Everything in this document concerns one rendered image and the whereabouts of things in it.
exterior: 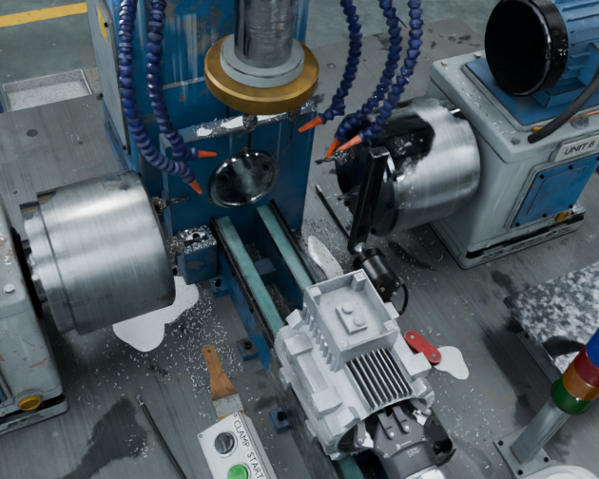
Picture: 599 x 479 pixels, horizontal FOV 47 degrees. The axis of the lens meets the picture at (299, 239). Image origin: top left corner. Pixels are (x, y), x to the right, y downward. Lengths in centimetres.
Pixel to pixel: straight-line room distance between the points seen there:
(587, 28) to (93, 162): 110
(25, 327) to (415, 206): 70
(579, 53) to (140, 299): 88
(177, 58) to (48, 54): 218
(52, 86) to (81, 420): 154
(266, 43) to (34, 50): 251
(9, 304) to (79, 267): 12
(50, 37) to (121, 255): 251
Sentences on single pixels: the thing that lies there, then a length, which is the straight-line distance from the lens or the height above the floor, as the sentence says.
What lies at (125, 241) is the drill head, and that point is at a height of 114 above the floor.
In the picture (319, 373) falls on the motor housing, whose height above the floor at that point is 106.
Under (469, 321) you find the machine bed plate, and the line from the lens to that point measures 151.
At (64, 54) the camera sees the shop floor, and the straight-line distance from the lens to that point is 344.
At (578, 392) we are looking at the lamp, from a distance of 115.
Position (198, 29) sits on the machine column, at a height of 128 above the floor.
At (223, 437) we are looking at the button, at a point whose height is 107.
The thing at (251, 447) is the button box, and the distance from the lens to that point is 100.
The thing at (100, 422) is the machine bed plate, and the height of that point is 80.
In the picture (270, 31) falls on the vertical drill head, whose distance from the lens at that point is 104.
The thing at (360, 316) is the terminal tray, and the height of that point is 114.
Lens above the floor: 201
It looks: 51 degrees down
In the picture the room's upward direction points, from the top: 8 degrees clockwise
